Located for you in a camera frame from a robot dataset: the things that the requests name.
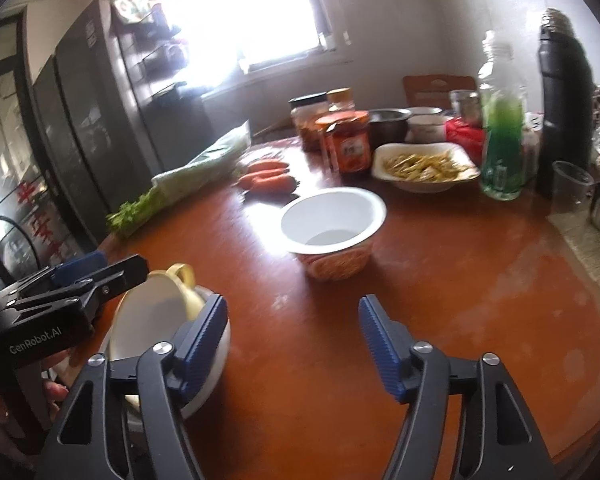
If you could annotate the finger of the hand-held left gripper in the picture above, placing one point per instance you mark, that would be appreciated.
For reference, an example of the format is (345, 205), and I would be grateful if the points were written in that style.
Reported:
(80, 267)
(115, 280)

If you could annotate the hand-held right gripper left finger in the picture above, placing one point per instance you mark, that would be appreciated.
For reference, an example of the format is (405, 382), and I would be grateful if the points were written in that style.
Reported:
(202, 345)

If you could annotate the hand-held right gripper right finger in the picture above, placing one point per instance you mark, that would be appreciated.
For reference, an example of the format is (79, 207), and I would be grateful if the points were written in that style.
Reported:
(380, 345)

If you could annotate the round steel plate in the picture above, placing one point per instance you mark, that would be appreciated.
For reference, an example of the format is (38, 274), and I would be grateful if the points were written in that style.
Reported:
(215, 380)

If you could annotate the white paper noodle bowl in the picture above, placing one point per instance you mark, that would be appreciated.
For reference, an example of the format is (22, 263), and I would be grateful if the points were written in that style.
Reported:
(330, 220)

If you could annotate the person's left hand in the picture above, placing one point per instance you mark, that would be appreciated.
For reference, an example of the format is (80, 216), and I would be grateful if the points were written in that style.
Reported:
(55, 392)

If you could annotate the glass door with red decals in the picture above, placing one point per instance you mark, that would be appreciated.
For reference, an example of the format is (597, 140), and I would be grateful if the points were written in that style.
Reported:
(25, 185)

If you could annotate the celery bundle in plastic bag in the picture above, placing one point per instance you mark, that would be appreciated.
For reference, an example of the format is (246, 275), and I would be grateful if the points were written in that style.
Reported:
(190, 172)

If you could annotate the dark grey refrigerator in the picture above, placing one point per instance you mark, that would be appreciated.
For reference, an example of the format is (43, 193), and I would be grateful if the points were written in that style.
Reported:
(105, 110)

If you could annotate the orange carrot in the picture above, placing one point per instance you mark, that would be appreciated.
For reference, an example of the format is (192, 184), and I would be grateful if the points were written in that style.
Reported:
(275, 186)
(260, 176)
(267, 164)

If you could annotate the white plate with cooked food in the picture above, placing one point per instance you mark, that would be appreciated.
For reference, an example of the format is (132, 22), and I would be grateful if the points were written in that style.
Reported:
(425, 170)

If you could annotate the red sauce jar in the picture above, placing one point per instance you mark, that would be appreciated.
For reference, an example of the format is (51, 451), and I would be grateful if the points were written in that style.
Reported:
(350, 147)

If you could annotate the steel bowl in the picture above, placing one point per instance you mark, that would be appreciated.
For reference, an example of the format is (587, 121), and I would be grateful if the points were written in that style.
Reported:
(387, 127)

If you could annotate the white enamel bowl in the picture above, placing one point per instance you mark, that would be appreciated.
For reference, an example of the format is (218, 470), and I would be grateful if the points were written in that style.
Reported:
(427, 127)

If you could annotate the red packet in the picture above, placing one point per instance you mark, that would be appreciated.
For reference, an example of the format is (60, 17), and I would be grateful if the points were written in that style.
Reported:
(465, 137)

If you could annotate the beige table mat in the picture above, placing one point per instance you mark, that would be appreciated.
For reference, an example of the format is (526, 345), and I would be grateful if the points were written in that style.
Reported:
(580, 240)

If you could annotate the storage rack by window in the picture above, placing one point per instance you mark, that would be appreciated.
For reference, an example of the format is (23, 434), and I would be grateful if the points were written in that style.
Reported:
(155, 50)

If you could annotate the green liquid plastic bottle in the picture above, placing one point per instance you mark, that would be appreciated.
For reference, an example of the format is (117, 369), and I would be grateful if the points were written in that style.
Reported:
(502, 150)

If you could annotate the pickle jar with black lid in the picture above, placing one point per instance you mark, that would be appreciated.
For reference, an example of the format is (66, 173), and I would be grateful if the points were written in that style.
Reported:
(307, 120)

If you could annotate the bottle with gold lid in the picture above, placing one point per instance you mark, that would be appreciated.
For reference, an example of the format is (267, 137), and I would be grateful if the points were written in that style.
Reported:
(341, 100)

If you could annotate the clear plastic cup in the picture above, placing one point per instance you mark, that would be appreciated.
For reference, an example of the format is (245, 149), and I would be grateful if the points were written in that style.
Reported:
(572, 187)

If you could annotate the clear drinking glass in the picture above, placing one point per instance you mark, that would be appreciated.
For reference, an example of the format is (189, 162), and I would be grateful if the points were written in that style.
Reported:
(465, 105)

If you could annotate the wooden chair with cutout back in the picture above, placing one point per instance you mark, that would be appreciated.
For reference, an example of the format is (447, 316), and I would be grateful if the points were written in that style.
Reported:
(435, 87)

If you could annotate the bright window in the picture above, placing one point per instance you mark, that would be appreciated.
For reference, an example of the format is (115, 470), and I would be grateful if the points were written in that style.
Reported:
(240, 10)

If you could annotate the black thermos flask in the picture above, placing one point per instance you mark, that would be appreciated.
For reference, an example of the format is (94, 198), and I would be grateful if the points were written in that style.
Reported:
(565, 110)

